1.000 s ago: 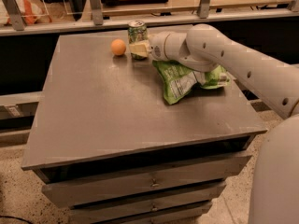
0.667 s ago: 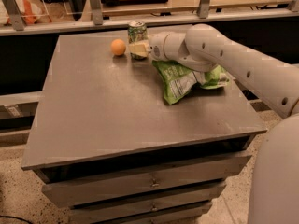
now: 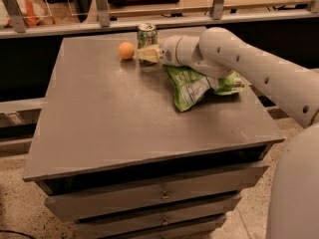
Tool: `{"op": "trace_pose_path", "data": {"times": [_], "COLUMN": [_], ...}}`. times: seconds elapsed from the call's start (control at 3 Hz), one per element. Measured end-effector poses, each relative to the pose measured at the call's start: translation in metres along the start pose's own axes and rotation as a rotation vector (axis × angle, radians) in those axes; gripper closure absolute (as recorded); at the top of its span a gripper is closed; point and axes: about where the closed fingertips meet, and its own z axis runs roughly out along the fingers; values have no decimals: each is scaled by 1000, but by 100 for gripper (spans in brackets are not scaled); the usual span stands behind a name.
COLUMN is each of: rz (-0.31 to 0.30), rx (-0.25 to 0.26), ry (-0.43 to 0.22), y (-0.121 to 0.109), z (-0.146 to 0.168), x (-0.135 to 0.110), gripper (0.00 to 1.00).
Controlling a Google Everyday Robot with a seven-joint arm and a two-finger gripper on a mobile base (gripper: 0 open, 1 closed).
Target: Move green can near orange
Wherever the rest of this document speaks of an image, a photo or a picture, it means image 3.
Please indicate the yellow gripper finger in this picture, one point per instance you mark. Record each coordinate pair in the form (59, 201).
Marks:
(149, 54)

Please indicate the orange white cloth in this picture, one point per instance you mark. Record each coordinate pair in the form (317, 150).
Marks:
(32, 12)

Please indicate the green chip bag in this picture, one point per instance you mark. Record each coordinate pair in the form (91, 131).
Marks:
(190, 86)

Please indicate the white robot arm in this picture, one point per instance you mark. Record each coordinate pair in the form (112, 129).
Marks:
(294, 203)

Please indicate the grey metal bracket left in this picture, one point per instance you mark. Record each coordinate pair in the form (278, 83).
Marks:
(17, 21)

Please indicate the grey metal bracket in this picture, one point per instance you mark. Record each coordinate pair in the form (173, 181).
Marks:
(103, 12)
(17, 21)
(216, 10)

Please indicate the grey drawer cabinet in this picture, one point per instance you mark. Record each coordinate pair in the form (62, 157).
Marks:
(109, 140)

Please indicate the green soda can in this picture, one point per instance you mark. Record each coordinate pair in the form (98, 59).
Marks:
(147, 35)

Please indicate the grey metal bracket right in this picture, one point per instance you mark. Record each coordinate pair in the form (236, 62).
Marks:
(216, 10)

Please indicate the top drawer knob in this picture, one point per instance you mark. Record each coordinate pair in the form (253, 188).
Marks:
(164, 196)

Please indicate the grey metal bracket middle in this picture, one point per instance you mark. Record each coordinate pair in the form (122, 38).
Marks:
(103, 12)

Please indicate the drawer knob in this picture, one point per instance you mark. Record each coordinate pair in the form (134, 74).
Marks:
(164, 222)
(164, 196)

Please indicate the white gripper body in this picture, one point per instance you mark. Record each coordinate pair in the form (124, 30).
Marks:
(169, 51)

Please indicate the orange fruit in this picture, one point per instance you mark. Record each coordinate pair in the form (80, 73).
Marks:
(126, 50)

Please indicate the middle drawer knob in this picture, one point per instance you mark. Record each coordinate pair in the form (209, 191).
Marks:
(164, 222)

